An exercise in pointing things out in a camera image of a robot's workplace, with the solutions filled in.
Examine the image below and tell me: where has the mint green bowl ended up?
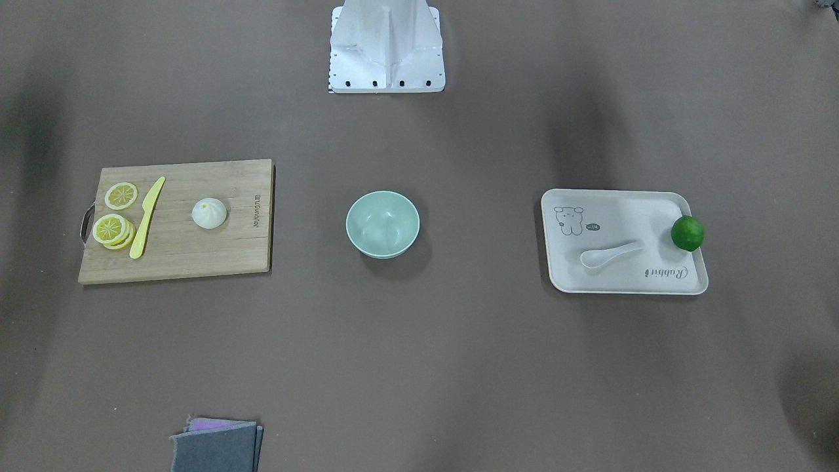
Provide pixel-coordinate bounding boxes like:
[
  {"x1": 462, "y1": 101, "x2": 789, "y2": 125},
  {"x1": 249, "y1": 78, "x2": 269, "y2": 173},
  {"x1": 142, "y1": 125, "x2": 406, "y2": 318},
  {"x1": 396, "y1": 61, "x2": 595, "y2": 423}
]
[{"x1": 345, "y1": 190, "x2": 421, "y2": 260}]

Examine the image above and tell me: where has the grey folded cloth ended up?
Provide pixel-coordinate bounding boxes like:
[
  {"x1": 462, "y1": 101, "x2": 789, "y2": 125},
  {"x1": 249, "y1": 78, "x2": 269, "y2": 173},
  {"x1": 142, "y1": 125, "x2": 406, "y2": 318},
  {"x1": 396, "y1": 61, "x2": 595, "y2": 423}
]
[{"x1": 170, "y1": 416, "x2": 263, "y2": 471}]

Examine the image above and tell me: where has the white plastic spoon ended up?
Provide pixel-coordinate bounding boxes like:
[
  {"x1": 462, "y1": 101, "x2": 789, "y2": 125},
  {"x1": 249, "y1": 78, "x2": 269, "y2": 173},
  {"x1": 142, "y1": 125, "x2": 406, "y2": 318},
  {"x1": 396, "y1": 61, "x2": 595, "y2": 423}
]
[{"x1": 579, "y1": 240, "x2": 645, "y2": 269}]

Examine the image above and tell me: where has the yellow plastic knife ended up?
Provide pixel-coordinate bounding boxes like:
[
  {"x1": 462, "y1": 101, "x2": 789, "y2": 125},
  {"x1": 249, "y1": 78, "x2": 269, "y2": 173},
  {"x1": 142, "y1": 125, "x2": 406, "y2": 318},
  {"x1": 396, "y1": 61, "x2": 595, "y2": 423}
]
[{"x1": 129, "y1": 176, "x2": 166, "y2": 260}]

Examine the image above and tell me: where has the bamboo cutting board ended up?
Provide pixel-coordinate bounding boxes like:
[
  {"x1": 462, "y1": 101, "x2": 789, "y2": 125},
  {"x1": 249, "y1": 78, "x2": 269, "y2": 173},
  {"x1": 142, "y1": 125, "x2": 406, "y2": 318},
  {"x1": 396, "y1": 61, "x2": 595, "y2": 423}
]
[{"x1": 78, "y1": 159, "x2": 275, "y2": 286}]

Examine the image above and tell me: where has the upper lemon slice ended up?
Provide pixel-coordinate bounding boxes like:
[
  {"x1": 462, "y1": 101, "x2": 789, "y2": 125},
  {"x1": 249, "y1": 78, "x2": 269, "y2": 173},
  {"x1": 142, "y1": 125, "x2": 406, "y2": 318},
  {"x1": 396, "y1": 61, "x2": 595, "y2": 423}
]
[{"x1": 104, "y1": 182, "x2": 139, "y2": 211}]

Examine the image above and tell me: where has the green lime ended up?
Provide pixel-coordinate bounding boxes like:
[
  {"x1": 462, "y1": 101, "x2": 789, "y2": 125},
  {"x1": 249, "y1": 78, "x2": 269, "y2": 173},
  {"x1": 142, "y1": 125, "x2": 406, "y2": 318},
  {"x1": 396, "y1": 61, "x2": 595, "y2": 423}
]
[{"x1": 669, "y1": 215, "x2": 705, "y2": 252}]

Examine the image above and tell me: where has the white steamed bun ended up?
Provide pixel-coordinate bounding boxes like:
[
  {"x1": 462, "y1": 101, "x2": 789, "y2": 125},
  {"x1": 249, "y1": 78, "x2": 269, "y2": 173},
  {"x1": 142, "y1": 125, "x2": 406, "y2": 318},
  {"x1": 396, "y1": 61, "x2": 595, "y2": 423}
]
[{"x1": 191, "y1": 197, "x2": 228, "y2": 229}]

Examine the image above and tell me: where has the beige rabbit tray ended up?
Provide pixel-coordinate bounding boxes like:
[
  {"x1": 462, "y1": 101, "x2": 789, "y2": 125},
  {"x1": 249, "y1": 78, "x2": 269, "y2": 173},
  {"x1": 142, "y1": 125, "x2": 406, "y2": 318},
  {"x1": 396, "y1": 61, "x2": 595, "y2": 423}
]
[{"x1": 540, "y1": 189, "x2": 709, "y2": 295}]

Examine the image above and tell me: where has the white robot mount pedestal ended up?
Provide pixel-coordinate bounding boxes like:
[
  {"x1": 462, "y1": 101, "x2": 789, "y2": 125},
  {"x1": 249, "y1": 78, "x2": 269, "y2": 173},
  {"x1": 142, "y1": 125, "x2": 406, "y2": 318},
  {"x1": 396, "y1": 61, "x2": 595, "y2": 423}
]
[{"x1": 328, "y1": 1, "x2": 446, "y2": 94}]

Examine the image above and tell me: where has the lower lemon slice stack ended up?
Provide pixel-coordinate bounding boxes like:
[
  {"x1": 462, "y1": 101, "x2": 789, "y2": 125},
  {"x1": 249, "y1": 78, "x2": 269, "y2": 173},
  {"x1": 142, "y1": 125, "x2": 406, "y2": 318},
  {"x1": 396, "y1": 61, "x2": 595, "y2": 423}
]
[{"x1": 92, "y1": 213, "x2": 137, "y2": 250}]

